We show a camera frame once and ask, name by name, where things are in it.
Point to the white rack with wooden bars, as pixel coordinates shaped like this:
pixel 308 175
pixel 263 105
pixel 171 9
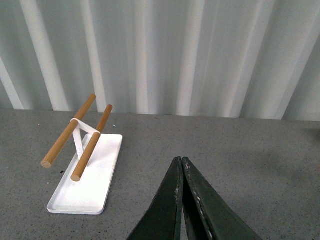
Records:
pixel 85 185

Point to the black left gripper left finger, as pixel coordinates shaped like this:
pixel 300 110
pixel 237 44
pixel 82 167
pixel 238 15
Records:
pixel 162 220

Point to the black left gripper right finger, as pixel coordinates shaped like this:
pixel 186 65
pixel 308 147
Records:
pixel 207 216

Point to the white curtain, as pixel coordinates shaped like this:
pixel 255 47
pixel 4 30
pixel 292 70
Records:
pixel 224 58

